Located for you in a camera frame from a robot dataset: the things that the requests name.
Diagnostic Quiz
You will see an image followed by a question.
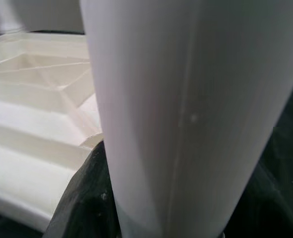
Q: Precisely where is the white plastic table top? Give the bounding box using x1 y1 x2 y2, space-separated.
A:
0 31 105 233

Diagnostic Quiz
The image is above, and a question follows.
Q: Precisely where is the black cloth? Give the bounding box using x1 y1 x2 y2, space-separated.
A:
0 29 293 238

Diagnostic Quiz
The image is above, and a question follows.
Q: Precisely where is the white tapered plastic table leg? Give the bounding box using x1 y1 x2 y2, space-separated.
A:
0 0 25 33
78 0 293 238

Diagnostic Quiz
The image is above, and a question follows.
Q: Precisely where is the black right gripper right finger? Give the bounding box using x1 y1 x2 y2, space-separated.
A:
220 158 293 238

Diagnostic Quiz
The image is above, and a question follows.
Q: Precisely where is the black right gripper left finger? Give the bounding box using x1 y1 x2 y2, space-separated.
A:
44 140 123 238

